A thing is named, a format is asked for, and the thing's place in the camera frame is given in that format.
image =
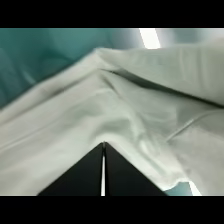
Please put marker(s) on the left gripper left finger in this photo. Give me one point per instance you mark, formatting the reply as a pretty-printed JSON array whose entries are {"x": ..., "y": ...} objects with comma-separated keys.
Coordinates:
[{"x": 81, "y": 176}]

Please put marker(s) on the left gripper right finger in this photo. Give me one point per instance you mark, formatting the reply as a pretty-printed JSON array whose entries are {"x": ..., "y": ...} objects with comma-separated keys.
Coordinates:
[{"x": 128, "y": 176}]

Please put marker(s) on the white T-shirt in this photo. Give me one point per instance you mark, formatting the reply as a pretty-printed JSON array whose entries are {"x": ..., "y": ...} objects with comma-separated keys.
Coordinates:
[{"x": 100, "y": 110}]

